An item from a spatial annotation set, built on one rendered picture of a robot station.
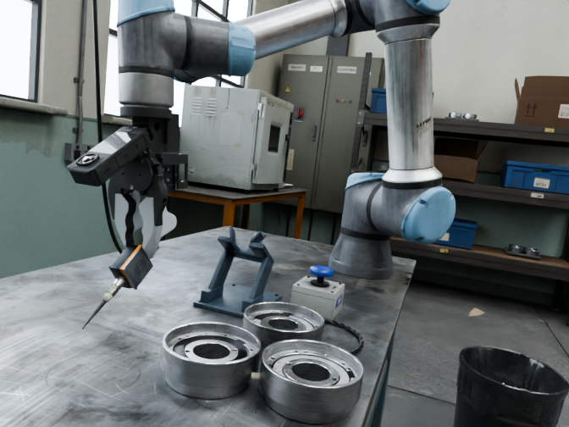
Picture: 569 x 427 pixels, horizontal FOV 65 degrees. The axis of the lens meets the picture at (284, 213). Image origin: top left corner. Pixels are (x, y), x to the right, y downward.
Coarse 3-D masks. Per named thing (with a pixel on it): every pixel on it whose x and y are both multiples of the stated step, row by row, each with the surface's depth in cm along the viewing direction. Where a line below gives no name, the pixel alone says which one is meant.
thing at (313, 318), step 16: (256, 304) 60; (272, 304) 62; (288, 304) 62; (272, 320) 59; (288, 320) 60; (320, 320) 58; (272, 336) 53; (288, 336) 52; (304, 336) 53; (320, 336) 56
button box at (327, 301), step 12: (300, 288) 70; (312, 288) 70; (324, 288) 70; (336, 288) 71; (300, 300) 70; (312, 300) 69; (324, 300) 69; (336, 300) 70; (324, 312) 69; (336, 312) 71
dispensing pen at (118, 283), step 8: (128, 248) 63; (120, 256) 62; (128, 256) 62; (112, 264) 61; (120, 264) 61; (112, 272) 62; (120, 272) 61; (120, 280) 61; (112, 288) 60; (120, 288) 61; (104, 296) 59; (112, 296) 60; (104, 304) 59; (96, 312) 58; (88, 320) 57
